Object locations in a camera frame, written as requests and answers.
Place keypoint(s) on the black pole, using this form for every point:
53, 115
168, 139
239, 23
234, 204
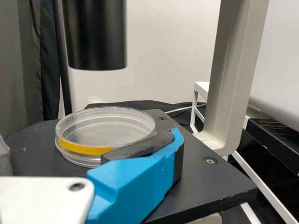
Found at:
63, 70

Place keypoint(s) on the cream microscope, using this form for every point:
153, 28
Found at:
210, 177

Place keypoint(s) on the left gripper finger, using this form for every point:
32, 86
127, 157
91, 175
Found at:
140, 177

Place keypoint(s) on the petri dish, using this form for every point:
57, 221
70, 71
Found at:
105, 130

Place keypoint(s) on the black platform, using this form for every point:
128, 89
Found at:
275, 135

